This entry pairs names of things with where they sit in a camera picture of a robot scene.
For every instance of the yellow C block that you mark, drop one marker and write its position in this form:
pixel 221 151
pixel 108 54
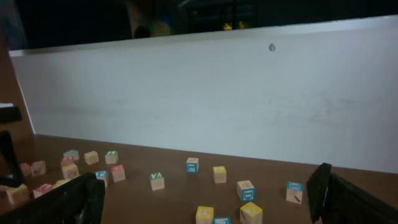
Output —
pixel 61 182

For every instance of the plain wood yellow block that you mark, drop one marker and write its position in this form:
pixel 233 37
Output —
pixel 91 157

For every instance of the red A block upper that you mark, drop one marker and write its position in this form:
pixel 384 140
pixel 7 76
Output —
pixel 67 161

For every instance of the red M block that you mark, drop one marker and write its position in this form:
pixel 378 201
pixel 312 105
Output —
pixel 25 168

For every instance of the wood block blue edge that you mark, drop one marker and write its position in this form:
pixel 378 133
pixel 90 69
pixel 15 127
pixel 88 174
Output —
pixel 246 191

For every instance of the blue P block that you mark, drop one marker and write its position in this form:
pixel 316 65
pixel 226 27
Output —
pixel 103 175

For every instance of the red A block lower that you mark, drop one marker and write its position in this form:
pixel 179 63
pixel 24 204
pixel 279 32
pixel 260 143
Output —
pixel 42 189

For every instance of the green Z block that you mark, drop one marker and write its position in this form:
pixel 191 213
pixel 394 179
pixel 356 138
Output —
pixel 157 181

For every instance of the yellow block upper left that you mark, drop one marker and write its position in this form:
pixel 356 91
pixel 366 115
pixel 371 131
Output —
pixel 70 171

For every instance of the yellow block top right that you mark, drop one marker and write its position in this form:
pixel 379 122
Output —
pixel 219 174

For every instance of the yellow block centre right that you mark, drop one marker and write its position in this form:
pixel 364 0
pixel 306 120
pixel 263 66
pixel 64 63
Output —
pixel 204 215

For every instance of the wood block blue side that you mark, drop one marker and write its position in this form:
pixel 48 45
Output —
pixel 192 165

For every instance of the red a block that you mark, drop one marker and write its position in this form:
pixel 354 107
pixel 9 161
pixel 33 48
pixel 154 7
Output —
pixel 42 189
pixel 67 161

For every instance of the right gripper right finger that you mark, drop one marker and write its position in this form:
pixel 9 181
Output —
pixel 332 199

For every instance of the blue X block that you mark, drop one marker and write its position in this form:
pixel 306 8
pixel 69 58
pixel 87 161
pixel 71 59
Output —
pixel 294 192

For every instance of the blue E block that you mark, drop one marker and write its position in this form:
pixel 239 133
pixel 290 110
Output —
pixel 222 220

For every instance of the green L block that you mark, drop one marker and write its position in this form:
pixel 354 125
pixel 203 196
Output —
pixel 111 157

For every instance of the red Q block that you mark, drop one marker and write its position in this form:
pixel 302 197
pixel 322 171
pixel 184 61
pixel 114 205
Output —
pixel 118 173

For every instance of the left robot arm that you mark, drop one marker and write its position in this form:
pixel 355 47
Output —
pixel 10 114

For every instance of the blue 5 block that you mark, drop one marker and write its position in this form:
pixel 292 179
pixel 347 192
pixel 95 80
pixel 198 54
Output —
pixel 72 153

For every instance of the yellow O block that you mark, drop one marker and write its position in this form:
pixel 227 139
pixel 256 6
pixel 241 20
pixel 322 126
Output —
pixel 18 195

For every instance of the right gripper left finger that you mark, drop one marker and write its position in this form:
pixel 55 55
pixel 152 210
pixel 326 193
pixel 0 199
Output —
pixel 80 200

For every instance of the red 6 block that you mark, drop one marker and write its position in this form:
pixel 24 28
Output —
pixel 38 168

